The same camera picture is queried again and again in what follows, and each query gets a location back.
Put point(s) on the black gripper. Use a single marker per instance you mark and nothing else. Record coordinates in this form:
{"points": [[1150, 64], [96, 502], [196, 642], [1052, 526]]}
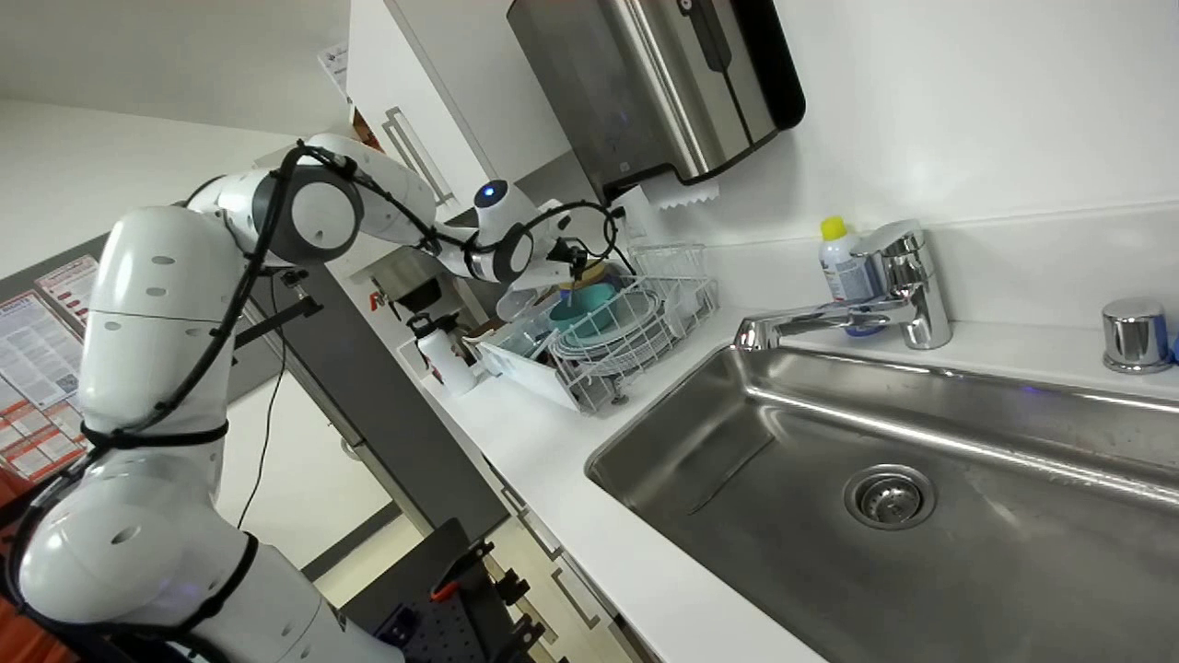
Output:
{"points": [[572, 256]]}

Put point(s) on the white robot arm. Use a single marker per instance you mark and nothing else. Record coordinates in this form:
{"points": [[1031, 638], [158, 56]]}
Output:
{"points": [[129, 539]]}

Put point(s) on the teal bowl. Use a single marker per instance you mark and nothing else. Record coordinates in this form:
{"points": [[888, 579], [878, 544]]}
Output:
{"points": [[583, 312]]}

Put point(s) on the stainless steel sink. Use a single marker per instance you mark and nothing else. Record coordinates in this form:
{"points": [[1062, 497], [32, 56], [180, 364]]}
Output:
{"points": [[909, 514]]}

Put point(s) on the white drain tray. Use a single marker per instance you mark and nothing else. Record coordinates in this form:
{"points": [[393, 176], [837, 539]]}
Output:
{"points": [[529, 373]]}

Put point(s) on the steel paper towel dispenser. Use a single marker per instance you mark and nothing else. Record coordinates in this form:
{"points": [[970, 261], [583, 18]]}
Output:
{"points": [[660, 84]]}

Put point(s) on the white upper cabinet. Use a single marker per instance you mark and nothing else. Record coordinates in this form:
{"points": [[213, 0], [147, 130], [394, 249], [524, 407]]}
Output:
{"points": [[452, 94]]}

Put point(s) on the dish soap bottle yellow cap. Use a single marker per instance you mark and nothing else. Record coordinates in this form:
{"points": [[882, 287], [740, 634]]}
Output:
{"points": [[842, 261]]}

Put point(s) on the chrome faucet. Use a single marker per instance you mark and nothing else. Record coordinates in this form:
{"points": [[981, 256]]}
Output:
{"points": [[909, 294]]}

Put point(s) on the white wire dish rack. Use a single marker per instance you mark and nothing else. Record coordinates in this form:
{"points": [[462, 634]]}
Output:
{"points": [[664, 292]]}

